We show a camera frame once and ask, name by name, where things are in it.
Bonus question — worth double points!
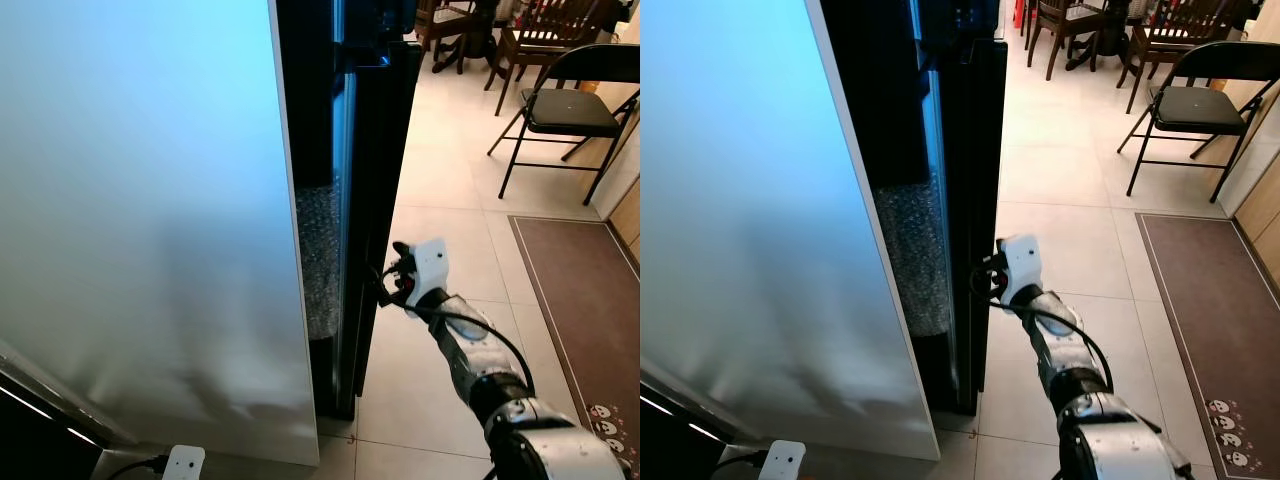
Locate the black glass fridge door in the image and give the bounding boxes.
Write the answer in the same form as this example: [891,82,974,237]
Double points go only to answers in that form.
[905,35,1009,417]
[300,40,424,422]

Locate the white fridge body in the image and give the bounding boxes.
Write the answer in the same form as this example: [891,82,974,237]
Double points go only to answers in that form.
[0,0,323,468]
[640,0,943,463]

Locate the brown bordered floor mat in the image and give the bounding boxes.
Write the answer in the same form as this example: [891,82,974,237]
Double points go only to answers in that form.
[1135,212,1280,480]
[508,214,641,480]

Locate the black folding chair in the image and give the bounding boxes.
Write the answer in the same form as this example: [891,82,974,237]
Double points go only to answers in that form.
[486,42,641,207]
[1117,40,1280,205]

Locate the dark wooden slatted chair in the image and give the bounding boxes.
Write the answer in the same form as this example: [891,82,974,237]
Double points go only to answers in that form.
[413,0,473,76]
[1120,0,1251,111]
[1025,0,1096,81]
[485,0,626,116]

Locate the black glass freezer door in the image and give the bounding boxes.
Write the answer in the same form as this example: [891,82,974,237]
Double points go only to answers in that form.
[808,0,1006,56]
[275,0,419,69]

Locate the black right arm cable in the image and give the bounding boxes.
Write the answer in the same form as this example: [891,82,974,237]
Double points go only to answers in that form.
[425,305,538,401]
[1020,300,1116,396]

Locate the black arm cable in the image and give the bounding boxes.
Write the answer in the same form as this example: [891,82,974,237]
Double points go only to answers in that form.
[425,305,538,401]
[1020,300,1116,396]
[103,453,167,480]
[715,450,766,476]

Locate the dark wooden pedestal table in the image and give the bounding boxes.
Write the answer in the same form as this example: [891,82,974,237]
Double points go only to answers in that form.
[1065,0,1131,73]
[455,0,504,71]

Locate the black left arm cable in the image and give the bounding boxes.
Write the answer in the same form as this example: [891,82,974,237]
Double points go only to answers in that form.
[103,453,167,480]
[715,450,766,476]

